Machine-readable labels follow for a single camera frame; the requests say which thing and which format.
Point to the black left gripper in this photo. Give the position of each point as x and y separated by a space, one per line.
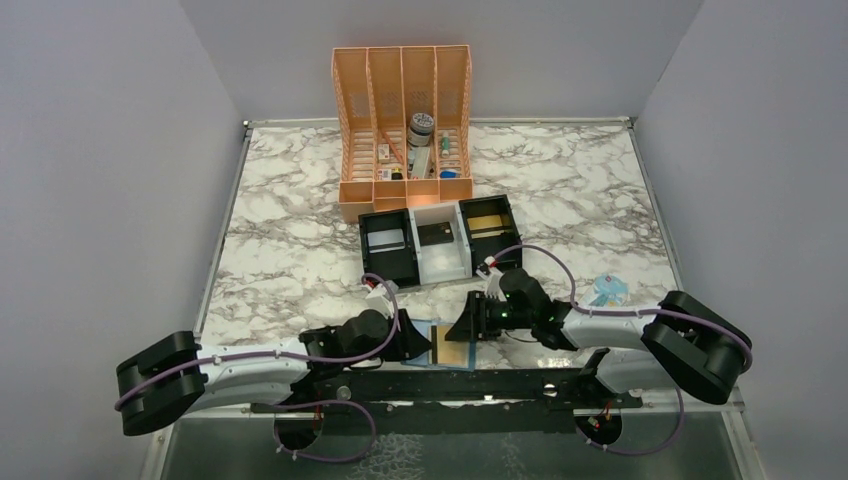
408 341

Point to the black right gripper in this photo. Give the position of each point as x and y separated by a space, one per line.
474 324

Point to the blue leather card holder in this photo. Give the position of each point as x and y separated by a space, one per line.
423 327

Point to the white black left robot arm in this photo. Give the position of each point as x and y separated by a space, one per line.
178 375

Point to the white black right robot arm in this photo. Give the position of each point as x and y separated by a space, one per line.
678 343

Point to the black right card bin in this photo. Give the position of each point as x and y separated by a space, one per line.
482 248

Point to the black card bin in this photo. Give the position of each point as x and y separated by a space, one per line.
400 266
482 248

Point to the gold credit card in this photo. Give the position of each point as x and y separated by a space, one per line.
489 226

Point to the black left card bin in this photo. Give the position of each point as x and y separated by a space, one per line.
400 266

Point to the white middle card bin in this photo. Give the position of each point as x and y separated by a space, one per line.
445 262

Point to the silver credit card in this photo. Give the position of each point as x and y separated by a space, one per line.
385 240

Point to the black credit card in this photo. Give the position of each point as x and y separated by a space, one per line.
435 234

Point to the clear blue plastic package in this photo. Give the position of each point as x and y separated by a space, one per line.
608 290

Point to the green white small tube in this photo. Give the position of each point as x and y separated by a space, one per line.
446 144

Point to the grey round jar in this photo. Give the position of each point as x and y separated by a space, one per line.
420 129

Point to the orange plastic file organizer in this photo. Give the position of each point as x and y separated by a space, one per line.
377 89

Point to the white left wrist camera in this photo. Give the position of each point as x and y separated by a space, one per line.
379 298

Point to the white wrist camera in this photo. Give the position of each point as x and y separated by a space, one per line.
379 298
491 275

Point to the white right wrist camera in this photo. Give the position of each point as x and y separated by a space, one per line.
491 275

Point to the black metal base rail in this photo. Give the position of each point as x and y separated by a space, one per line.
438 401

